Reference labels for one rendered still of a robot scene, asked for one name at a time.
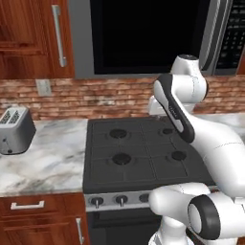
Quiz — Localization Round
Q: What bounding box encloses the long silver cupboard handle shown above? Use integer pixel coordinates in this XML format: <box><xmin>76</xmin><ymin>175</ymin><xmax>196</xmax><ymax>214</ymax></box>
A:
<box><xmin>51</xmin><ymin>4</ymin><xmax>68</xmax><ymax>68</ymax></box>

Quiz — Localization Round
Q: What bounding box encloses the brown wooden wall cupboard door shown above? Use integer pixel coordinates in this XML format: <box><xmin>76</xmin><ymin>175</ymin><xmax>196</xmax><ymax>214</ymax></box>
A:
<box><xmin>0</xmin><ymin>0</ymin><xmax>76</xmax><ymax>79</ymax></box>

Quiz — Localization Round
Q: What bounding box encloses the silver drawer handle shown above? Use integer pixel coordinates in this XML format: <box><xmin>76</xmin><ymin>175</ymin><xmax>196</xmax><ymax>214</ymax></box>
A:
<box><xmin>10</xmin><ymin>200</ymin><xmax>46</xmax><ymax>211</ymax></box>

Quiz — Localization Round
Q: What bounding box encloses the silver oven with black door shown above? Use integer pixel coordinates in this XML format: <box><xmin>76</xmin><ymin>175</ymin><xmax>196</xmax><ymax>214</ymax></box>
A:
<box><xmin>83</xmin><ymin>189</ymin><xmax>165</xmax><ymax>245</ymax></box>

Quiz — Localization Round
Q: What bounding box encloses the silver toaster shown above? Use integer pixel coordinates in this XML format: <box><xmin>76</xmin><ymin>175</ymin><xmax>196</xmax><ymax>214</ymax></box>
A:
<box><xmin>0</xmin><ymin>105</ymin><xmax>37</xmax><ymax>156</ymax></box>

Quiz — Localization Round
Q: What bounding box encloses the brown wooden drawer front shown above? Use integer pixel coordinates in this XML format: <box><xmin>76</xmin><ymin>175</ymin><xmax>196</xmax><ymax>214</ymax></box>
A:
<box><xmin>0</xmin><ymin>192</ymin><xmax>87</xmax><ymax>222</ymax></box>

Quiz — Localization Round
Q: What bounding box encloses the short silver cupboard handle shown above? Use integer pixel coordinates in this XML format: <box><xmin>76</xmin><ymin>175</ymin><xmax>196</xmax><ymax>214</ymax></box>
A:
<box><xmin>75</xmin><ymin>217</ymin><xmax>86</xmax><ymax>245</ymax></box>

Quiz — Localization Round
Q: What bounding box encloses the brown wooden base cupboard door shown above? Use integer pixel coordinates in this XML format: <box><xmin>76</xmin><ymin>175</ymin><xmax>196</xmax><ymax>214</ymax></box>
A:
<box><xmin>0</xmin><ymin>215</ymin><xmax>91</xmax><ymax>245</ymax></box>

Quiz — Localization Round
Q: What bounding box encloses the black oven knob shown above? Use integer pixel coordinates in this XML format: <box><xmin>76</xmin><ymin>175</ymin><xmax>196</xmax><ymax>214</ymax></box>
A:
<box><xmin>115</xmin><ymin>194</ymin><xmax>129</xmax><ymax>208</ymax></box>
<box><xmin>90</xmin><ymin>196</ymin><xmax>104</xmax><ymax>209</ymax></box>
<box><xmin>139</xmin><ymin>192</ymin><xmax>151</xmax><ymax>204</ymax></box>

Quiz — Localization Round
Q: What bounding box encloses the grey wall socket plate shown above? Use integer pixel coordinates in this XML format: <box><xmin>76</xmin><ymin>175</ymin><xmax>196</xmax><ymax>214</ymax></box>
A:
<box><xmin>34</xmin><ymin>78</ymin><xmax>53</xmax><ymax>97</ymax></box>

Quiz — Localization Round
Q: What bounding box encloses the silver microwave door handle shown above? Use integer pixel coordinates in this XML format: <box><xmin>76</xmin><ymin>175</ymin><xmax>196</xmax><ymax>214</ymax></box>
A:
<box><xmin>198</xmin><ymin>0</ymin><xmax>226</xmax><ymax>72</ymax></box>

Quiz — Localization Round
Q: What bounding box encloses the silver microwave oven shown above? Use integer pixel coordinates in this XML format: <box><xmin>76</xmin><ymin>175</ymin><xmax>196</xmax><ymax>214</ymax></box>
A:
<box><xmin>67</xmin><ymin>0</ymin><xmax>245</xmax><ymax>79</ymax></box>

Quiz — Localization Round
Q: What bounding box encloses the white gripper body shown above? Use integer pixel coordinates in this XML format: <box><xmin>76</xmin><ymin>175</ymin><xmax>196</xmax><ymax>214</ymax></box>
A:
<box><xmin>147</xmin><ymin>95</ymin><xmax>167</xmax><ymax>117</ymax></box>

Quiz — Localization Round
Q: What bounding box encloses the black gas hob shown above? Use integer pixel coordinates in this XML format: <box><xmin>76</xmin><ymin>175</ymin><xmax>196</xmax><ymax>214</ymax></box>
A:
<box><xmin>82</xmin><ymin>116</ymin><xmax>218</xmax><ymax>194</ymax></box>

